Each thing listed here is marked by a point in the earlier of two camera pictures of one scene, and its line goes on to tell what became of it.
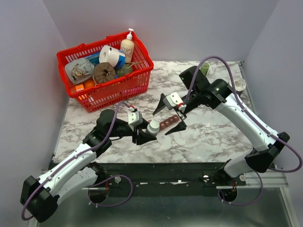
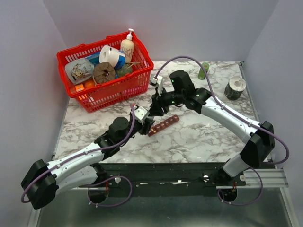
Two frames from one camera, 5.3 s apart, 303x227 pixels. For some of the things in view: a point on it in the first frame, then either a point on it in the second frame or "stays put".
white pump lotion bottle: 128,47 stays put
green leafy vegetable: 125,68 stays put
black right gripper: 161,104 to 157,103
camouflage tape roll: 239,83 stays put
